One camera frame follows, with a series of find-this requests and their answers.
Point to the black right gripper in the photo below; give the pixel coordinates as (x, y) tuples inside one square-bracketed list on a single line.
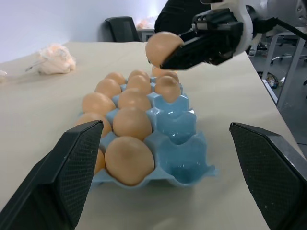
[(219, 31)]

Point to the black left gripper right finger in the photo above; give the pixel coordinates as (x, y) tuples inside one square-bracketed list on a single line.
[(266, 177)]

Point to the crumpled clear plastic bag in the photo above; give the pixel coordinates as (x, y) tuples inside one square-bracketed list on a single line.
[(56, 58)]

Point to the grey cabinet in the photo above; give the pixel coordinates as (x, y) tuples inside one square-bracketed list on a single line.
[(146, 34)]

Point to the clutter on the floor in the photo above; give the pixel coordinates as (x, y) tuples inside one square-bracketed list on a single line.
[(274, 80)]

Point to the black office chair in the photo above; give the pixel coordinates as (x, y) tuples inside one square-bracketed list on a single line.
[(123, 28)]

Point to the person in black clothing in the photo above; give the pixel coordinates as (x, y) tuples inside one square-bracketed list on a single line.
[(177, 16)]

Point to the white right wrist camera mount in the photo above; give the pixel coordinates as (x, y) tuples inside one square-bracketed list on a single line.
[(247, 26)]

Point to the clear bag on cabinet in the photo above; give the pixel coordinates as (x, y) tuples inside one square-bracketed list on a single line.
[(146, 22)]

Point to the brown egg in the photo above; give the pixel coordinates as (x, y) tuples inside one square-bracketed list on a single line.
[(172, 73), (134, 99), (157, 71), (168, 89), (139, 72), (115, 77), (129, 161), (106, 124), (139, 83), (108, 87), (132, 123), (100, 160), (161, 48), (98, 104)]

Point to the blue plastic egg tray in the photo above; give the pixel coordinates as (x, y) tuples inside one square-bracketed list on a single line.
[(178, 134)]

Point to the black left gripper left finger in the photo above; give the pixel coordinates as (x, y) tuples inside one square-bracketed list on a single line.
[(55, 182)]

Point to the white desk with metal legs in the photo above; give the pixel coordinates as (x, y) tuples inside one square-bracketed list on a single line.
[(290, 62)]

